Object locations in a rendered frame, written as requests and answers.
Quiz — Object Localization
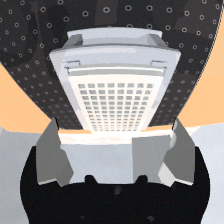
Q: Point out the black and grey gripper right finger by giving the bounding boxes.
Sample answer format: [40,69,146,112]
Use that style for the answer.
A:
[158,118,210,224]

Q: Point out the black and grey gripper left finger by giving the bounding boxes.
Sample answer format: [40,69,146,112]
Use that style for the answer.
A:
[20,117,74,224]

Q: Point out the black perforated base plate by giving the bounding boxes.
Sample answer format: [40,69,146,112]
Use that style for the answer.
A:
[0,0,224,130]

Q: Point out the white well plate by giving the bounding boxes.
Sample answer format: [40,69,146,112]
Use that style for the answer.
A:
[68,63,163,134]

